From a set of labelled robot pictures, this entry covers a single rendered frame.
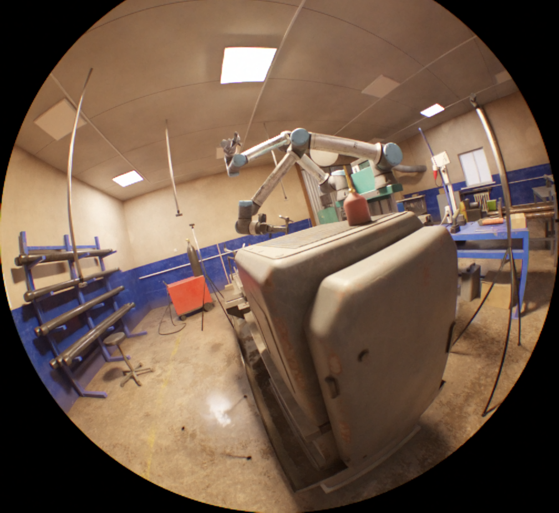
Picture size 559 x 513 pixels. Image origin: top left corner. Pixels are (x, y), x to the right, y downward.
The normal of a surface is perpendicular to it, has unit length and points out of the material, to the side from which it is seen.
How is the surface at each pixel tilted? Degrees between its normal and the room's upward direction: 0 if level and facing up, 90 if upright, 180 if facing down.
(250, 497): 0
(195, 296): 90
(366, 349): 90
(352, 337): 90
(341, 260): 90
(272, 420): 0
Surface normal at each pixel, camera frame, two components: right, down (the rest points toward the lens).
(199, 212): 0.31, -0.04
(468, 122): -0.91, 0.26
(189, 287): 0.61, -0.13
